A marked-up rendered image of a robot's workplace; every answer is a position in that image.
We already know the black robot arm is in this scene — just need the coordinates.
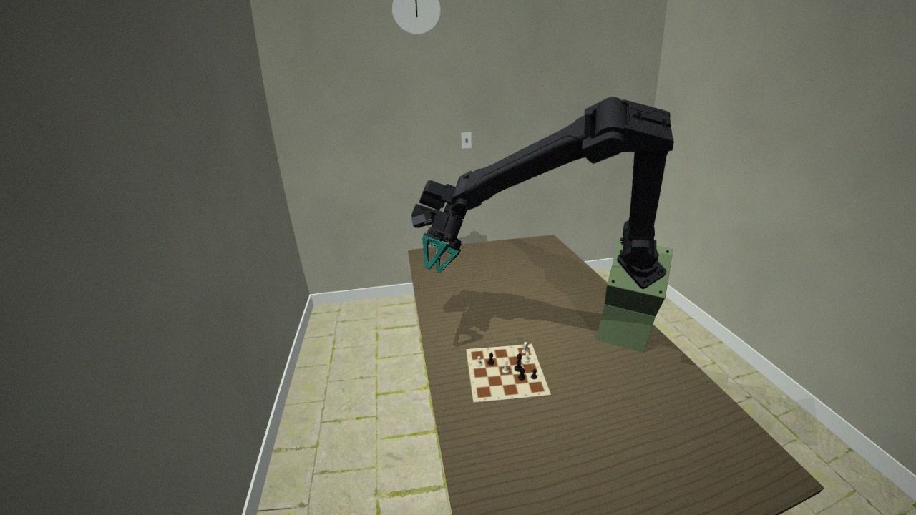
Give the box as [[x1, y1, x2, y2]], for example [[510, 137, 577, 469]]
[[411, 97, 674, 289]]

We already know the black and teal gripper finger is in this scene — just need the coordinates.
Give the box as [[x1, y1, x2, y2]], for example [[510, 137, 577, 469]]
[[436, 247, 460, 273], [422, 235, 449, 269]]

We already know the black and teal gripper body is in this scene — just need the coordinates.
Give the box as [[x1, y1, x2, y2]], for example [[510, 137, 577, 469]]
[[424, 213, 463, 251]]

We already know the brown and cream chessboard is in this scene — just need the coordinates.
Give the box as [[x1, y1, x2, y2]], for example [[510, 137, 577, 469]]
[[466, 344, 551, 403]]

